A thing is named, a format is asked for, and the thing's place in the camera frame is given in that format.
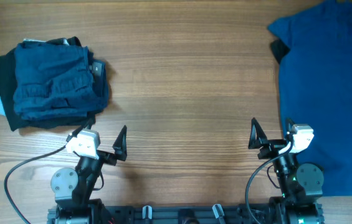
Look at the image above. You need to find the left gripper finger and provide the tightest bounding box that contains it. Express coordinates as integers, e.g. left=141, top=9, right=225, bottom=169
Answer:
left=112, top=125, right=127, bottom=161
left=75, top=118, right=94, bottom=134

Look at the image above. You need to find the blue polo shirt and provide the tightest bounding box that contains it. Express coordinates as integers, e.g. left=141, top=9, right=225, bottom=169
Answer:
left=269, top=1, right=352, bottom=196

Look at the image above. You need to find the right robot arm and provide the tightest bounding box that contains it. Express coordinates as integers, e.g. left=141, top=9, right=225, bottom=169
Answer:
left=245, top=118, right=325, bottom=223

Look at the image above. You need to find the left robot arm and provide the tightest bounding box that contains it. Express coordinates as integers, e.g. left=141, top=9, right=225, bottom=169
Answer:
left=47, top=120, right=127, bottom=224

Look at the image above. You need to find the folded navy blue garment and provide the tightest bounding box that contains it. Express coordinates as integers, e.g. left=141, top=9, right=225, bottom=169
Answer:
left=13, top=42, right=109, bottom=120

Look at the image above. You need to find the folded black garment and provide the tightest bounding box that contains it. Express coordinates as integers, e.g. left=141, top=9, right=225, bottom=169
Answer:
left=0, top=48, right=100, bottom=131

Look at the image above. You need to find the right black cable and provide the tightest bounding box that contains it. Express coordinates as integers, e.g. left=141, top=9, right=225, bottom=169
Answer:
left=245, top=139, right=294, bottom=224

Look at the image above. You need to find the black cable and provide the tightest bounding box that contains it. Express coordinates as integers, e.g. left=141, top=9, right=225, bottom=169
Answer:
left=245, top=139, right=294, bottom=224
left=4, top=118, right=95, bottom=224

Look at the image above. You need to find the left black cable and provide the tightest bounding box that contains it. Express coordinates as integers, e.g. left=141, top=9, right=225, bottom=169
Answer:
left=4, top=118, right=95, bottom=224

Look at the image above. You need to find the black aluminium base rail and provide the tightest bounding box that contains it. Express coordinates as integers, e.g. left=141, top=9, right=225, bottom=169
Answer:
left=47, top=203, right=325, bottom=224

